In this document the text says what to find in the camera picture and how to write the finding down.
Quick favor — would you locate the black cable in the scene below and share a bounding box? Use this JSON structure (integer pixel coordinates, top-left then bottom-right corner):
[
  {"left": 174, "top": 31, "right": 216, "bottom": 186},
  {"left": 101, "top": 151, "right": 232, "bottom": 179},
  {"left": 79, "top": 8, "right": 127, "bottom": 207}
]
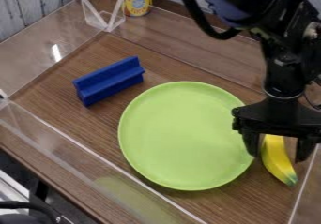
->
[{"left": 0, "top": 200, "right": 58, "bottom": 224}]

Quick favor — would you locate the green round plate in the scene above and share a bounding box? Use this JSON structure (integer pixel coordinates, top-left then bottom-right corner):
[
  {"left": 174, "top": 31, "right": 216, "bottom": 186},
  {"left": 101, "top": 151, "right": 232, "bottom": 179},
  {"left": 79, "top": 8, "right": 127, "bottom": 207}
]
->
[{"left": 118, "top": 82, "right": 253, "bottom": 191}]

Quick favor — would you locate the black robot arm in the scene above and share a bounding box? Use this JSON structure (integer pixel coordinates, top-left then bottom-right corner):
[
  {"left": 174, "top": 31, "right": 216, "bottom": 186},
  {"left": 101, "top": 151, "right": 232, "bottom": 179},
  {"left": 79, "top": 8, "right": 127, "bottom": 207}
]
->
[{"left": 182, "top": 0, "right": 321, "bottom": 162}]

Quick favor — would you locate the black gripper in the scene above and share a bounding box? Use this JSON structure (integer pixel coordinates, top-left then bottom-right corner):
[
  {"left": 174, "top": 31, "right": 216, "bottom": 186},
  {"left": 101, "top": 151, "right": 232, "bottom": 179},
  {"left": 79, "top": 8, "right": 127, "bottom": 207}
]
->
[{"left": 232, "top": 97, "right": 321, "bottom": 162}]

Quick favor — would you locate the yellow toy banana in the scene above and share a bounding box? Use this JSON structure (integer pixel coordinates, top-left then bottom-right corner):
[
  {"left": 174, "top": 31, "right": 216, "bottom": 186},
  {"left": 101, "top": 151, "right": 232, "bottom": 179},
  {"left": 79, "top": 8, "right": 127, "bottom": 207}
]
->
[{"left": 261, "top": 134, "right": 299, "bottom": 186}]

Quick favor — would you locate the clear acrylic corner bracket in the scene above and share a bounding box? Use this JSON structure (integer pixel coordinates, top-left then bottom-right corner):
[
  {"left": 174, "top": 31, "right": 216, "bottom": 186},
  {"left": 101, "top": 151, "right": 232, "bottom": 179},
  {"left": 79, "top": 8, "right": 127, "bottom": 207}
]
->
[{"left": 81, "top": 0, "right": 126, "bottom": 33}]

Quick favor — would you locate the clear acrylic enclosure wall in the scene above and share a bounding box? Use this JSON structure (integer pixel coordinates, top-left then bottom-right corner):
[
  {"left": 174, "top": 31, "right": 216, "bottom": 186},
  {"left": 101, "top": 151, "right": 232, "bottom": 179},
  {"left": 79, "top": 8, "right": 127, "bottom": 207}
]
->
[{"left": 0, "top": 92, "right": 208, "bottom": 224}]

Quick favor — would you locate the blue plastic block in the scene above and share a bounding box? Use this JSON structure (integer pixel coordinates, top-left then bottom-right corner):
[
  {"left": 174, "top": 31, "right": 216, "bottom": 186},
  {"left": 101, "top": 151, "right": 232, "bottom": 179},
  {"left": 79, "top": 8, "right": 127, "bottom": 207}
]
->
[{"left": 73, "top": 56, "right": 146, "bottom": 107}]

